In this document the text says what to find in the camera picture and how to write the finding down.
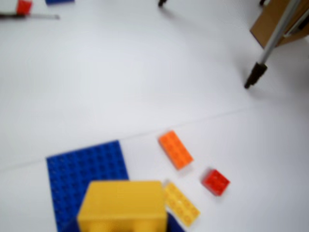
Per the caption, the silver tripod leg black foot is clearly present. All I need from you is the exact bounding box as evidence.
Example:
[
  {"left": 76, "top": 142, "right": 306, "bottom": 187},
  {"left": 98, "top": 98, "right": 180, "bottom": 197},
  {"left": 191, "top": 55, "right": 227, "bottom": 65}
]
[{"left": 243, "top": 0, "right": 300, "bottom": 89}]

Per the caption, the small blue block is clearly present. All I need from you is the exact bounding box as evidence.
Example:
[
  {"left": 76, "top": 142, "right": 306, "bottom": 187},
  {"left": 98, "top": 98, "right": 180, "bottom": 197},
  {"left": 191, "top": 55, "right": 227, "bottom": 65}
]
[{"left": 45, "top": 0, "right": 75, "bottom": 5}]

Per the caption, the white red cylinder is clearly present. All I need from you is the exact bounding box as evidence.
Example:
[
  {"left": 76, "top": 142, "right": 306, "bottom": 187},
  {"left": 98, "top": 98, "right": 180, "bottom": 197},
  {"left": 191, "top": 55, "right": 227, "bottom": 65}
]
[{"left": 0, "top": 0, "right": 33, "bottom": 15}]

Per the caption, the thin black rod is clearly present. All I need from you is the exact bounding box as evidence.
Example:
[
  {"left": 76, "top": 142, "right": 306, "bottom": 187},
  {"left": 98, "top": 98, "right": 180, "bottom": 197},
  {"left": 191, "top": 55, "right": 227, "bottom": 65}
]
[{"left": 0, "top": 13, "right": 60, "bottom": 20}]

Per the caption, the brown cardboard box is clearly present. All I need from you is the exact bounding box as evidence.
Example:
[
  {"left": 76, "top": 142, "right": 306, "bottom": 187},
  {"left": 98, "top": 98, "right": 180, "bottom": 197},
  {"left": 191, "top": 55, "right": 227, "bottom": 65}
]
[{"left": 250, "top": 0, "right": 309, "bottom": 48}]

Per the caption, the orange 2x4 block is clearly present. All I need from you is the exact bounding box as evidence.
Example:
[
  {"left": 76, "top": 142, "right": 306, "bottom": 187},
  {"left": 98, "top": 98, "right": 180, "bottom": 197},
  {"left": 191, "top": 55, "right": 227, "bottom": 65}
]
[{"left": 158, "top": 130, "right": 195, "bottom": 170}]

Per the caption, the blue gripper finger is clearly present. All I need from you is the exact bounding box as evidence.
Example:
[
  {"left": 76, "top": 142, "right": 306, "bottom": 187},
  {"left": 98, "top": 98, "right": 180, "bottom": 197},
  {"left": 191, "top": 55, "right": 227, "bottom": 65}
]
[{"left": 63, "top": 210, "right": 187, "bottom": 232}]

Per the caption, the yellow 2x2 block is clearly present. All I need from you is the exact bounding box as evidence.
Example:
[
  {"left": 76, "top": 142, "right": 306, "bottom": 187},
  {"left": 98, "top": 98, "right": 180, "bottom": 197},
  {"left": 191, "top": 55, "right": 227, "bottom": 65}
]
[{"left": 77, "top": 180, "right": 169, "bottom": 232}]

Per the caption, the red 2x2 block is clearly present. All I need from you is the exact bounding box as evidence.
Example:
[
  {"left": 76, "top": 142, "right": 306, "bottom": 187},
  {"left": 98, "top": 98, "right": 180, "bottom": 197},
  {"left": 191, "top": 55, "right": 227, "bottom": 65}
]
[{"left": 200, "top": 168, "right": 231, "bottom": 196}]

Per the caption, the yellow 2x4 block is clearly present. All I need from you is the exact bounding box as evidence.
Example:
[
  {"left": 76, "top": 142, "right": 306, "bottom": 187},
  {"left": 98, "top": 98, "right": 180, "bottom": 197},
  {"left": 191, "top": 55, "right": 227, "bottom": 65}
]
[{"left": 163, "top": 181, "right": 201, "bottom": 228}]

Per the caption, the blue 8x8 plate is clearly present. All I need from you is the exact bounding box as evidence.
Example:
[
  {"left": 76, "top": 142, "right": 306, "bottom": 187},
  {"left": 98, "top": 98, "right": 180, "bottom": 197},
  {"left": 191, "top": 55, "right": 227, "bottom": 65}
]
[{"left": 45, "top": 139, "right": 131, "bottom": 232}]

